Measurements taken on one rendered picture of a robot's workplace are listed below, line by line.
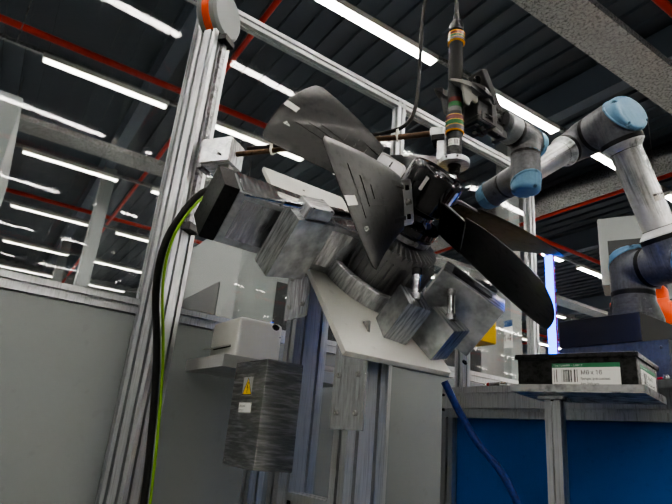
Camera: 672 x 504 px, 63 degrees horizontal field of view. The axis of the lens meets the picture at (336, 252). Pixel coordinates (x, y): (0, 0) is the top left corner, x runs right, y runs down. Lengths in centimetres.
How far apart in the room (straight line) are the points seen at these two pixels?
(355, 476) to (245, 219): 51
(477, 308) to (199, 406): 81
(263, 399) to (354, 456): 22
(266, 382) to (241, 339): 27
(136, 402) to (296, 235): 62
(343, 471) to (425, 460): 102
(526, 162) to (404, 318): 61
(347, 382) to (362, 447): 12
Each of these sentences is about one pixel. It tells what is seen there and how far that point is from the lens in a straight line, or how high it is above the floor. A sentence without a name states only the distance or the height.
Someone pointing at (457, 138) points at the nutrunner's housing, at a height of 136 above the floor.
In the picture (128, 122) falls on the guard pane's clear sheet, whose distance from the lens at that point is 171.
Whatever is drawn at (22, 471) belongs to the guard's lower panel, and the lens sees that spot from 149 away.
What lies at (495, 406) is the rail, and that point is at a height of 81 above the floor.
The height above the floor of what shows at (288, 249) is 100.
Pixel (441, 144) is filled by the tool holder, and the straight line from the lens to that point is 129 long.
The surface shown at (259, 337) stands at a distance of 143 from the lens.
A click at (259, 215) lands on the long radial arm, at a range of 100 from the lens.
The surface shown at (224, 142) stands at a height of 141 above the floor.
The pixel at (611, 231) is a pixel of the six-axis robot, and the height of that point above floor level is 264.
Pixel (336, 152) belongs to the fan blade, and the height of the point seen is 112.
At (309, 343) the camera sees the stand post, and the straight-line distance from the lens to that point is 129.
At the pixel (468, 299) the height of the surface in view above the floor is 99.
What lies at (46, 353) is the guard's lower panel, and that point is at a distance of 149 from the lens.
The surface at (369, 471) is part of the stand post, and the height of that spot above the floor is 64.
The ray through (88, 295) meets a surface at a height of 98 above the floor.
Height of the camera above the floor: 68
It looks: 19 degrees up
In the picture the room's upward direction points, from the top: 5 degrees clockwise
